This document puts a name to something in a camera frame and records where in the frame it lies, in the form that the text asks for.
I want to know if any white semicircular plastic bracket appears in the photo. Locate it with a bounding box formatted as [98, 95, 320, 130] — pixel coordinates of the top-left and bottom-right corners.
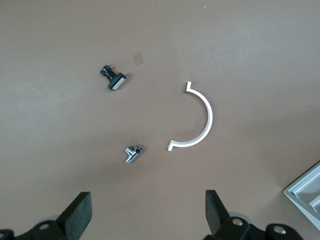
[166, 81, 214, 153]

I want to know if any chrome metal connector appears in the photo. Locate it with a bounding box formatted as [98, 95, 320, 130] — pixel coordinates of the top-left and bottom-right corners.
[124, 144, 144, 165]

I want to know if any translucent tape patch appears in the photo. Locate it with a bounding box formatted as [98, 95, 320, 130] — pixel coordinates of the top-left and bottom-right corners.
[132, 51, 146, 67]

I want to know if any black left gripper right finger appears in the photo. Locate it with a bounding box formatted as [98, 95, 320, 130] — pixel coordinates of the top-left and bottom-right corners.
[203, 189, 251, 240]

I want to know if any black switch with grey cap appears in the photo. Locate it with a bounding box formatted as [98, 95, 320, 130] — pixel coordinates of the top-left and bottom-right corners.
[99, 64, 127, 92]

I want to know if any white drawer cabinet housing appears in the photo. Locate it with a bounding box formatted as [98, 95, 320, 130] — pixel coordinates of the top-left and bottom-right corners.
[283, 159, 320, 232]

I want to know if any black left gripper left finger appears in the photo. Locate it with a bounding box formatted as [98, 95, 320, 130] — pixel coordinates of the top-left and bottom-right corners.
[22, 191, 93, 240]

